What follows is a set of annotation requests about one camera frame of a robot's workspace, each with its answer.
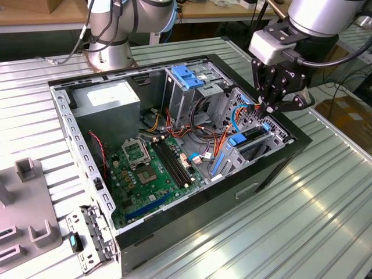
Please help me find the silver metal cylinder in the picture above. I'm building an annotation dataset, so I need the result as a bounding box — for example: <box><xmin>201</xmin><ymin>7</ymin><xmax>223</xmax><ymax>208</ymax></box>
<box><xmin>356</xmin><ymin>14</ymin><xmax>372</xmax><ymax>28</ymax></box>

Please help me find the metal slat table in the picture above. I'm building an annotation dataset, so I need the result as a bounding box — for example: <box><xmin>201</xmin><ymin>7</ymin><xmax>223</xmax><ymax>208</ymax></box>
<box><xmin>338</xmin><ymin>24</ymin><xmax>372</xmax><ymax>64</ymax></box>

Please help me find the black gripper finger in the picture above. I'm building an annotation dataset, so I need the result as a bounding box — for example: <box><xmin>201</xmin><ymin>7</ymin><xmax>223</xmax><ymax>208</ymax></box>
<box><xmin>266</xmin><ymin>88</ymin><xmax>317</xmax><ymax>114</ymax></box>
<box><xmin>251</xmin><ymin>59</ymin><xmax>277</xmax><ymax>115</ymax></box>

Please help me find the black open PC case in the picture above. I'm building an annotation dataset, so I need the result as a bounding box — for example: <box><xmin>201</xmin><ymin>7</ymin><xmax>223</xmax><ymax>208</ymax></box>
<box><xmin>48</xmin><ymin>53</ymin><xmax>313</xmax><ymax>277</ymax></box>

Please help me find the blue expansion slot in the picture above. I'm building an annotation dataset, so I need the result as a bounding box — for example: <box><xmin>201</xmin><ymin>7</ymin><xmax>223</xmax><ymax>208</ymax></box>
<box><xmin>125</xmin><ymin>193</ymin><xmax>172</xmax><ymax>221</ymax></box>

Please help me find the white power adapter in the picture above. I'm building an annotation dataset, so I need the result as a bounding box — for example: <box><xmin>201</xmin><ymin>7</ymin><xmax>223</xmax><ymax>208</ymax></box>
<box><xmin>239</xmin><ymin>0</ymin><xmax>267</xmax><ymax>9</ymax></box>

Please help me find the metal optical drive cage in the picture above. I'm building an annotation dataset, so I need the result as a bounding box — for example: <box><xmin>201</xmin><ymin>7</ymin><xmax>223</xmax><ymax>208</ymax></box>
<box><xmin>162</xmin><ymin>59</ymin><xmax>234</xmax><ymax>128</ymax></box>

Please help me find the grey parts rack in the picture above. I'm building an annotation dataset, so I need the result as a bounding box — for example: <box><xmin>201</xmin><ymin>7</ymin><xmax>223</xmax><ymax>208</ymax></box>
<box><xmin>0</xmin><ymin>156</ymin><xmax>63</xmax><ymax>270</ymax></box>

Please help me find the orange red wire bundle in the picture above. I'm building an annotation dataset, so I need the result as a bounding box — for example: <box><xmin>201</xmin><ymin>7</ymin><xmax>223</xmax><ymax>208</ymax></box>
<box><xmin>164</xmin><ymin>108</ymin><xmax>193</xmax><ymax>141</ymax></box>

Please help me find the yellow wire bundle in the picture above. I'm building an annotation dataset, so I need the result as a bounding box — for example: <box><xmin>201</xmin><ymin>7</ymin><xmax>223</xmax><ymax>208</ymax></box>
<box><xmin>146</xmin><ymin>113</ymin><xmax>162</xmax><ymax>133</ymax></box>

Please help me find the grey power supply unit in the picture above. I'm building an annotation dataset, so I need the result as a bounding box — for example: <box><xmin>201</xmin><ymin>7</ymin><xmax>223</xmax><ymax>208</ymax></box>
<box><xmin>71</xmin><ymin>80</ymin><xmax>142</xmax><ymax>152</ymax></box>

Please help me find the red black fan wire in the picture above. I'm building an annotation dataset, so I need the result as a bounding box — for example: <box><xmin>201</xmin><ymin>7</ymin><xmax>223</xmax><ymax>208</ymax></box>
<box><xmin>88</xmin><ymin>130</ymin><xmax>109</xmax><ymax>183</ymax></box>

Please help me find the metal expansion slot bracket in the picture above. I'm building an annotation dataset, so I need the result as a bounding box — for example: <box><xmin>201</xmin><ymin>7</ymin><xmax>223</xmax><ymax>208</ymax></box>
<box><xmin>66</xmin><ymin>205</ymin><xmax>121</xmax><ymax>276</ymax></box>

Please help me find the blue drive bay latch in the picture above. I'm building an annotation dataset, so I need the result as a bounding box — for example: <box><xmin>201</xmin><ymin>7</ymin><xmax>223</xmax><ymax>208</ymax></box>
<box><xmin>171</xmin><ymin>65</ymin><xmax>205</xmax><ymax>91</ymax></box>

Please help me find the metal socket cover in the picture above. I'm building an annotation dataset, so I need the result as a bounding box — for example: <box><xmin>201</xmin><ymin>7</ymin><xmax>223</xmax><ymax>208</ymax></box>
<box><xmin>121</xmin><ymin>138</ymin><xmax>152</xmax><ymax>169</ymax></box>

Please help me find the plain cardboard box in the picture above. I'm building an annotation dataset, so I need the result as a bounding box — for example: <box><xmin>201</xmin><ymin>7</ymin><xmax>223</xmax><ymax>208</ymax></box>
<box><xmin>46</xmin><ymin>0</ymin><xmax>63</xmax><ymax>14</ymax></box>

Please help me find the hard disk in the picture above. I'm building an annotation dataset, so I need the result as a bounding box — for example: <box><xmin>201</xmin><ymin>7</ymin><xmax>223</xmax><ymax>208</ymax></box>
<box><xmin>209</xmin><ymin>122</ymin><xmax>273</xmax><ymax>177</ymax></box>

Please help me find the metal disk bay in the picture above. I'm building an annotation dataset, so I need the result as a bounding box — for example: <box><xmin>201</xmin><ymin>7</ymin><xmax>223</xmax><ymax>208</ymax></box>
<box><xmin>208</xmin><ymin>123</ymin><xmax>289</xmax><ymax>183</ymax></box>

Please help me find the brown cardboard box with label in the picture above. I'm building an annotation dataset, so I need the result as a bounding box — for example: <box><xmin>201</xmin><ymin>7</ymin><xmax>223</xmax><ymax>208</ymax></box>
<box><xmin>315</xmin><ymin>97</ymin><xmax>372</xmax><ymax>146</ymax></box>

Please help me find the black RAM slot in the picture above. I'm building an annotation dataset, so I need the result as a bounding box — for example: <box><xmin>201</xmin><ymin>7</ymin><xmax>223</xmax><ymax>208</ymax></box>
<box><xmin>156</xmin><ymin>139</ymin><xmax>187</xmax><ymax>188</ymax></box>
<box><xmin>164</xmin><ymin>137</ymin><xmax>196</xmax><ymax>183</ymax></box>
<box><xmin>152</xmin><ymin>141</ymin><xmax>183</xmax><ymax>189</ymax></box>
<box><xmin>161</xmin><ymin>138</ymin><xmax>191</xmax><ymax>184</ymax></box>

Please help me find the orange power wire black plug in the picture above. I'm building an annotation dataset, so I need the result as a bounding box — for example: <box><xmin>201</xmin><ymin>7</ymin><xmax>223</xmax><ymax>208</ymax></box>
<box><xmin>246</xmin><ymin>103</ymin><xmax>264</xmax><ymax>115</ymax></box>

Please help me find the green motherboard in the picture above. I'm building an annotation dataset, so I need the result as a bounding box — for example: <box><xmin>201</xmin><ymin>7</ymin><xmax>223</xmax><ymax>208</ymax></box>
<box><xmin>106</xmin><ymin>135</ymin><xmax>209</xmax><ymax>230</ymax></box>

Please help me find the black latch with blue button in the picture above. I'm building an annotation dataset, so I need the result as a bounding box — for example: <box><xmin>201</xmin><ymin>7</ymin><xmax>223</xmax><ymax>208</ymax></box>
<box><xmin>69</xmin><ymin>231</ymin><xmax>85</xmax><ymax>253</ymax></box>

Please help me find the black cable with metal connector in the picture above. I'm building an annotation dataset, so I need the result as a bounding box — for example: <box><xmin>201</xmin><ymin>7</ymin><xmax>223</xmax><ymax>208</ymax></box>
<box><xmin>34</xmin><ymin>0</ymin><xmax>96</xmax><ymax>65</ymax></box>

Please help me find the wooden desk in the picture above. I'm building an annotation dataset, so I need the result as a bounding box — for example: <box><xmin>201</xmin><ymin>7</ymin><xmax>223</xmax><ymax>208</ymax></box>
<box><xmin>0</xmin><ymin>0</ymin><xmax>291</xmax><ymax>56</ymax></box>

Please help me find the thick black camera cable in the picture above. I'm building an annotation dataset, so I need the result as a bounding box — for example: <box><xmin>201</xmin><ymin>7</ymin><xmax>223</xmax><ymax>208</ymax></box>
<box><xmin>280</xmin><ymin>36</ymin><xmax>372</xmax><ymax>68</ymax></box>

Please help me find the CPU socket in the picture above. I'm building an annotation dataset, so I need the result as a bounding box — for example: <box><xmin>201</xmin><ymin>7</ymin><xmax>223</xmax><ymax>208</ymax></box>
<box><xmin>135</xmin><ymin>162</ymin><xmax>160</xmax><ymax>186</ymax></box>

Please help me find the blue data wire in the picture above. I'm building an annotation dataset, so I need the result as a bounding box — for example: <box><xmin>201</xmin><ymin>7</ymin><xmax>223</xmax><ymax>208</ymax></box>
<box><xmin>231</xmin><ymin>105</ymin><xmax>251</xmax><ymax>135</ymax></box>

